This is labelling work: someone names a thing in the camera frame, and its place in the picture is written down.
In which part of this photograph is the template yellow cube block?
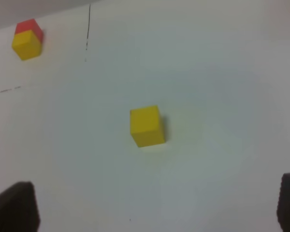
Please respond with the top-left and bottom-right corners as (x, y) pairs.
(12, 30), (42, 60)

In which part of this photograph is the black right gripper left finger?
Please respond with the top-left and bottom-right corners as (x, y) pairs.
(0, 182), (41, 232)

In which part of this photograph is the template red cube block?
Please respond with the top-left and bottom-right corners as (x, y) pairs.
(14, 18), (44, 43)

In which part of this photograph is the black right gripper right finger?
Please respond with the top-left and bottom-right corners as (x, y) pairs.
(276, 173), (290, 232)

